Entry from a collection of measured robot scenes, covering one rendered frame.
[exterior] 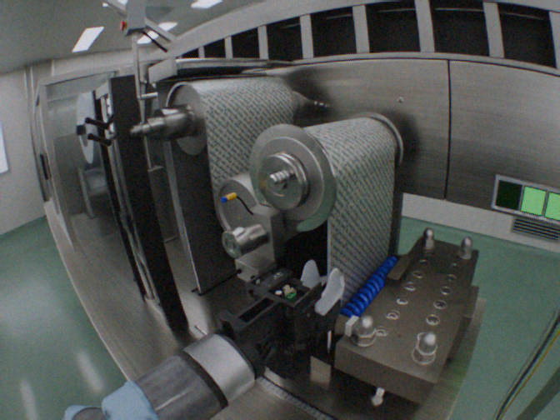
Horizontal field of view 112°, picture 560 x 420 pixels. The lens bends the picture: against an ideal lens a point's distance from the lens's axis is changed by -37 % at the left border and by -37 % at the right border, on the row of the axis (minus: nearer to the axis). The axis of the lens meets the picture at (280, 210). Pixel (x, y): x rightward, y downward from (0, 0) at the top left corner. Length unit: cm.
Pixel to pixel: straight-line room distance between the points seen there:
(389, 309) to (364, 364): 11
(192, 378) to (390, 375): 27
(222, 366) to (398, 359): 25
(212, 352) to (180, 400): 6
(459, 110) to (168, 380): 63
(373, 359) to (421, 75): 53
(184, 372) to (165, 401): 3
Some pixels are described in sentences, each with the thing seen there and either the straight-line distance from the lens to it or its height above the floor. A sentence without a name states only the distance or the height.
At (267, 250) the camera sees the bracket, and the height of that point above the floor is 115.
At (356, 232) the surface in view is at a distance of 46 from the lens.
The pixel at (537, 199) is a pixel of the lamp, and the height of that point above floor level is 119.
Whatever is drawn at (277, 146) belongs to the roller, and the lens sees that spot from 39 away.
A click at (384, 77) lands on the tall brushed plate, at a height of 140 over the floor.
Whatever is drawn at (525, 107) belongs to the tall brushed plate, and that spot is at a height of 136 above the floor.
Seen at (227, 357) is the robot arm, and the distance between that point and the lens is 29.
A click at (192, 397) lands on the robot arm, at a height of 114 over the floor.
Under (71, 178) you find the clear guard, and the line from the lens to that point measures 124.
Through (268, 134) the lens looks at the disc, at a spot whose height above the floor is 131.
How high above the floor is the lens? 136
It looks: 22 degrees down
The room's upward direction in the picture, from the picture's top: 5 degrees counter-clockwise
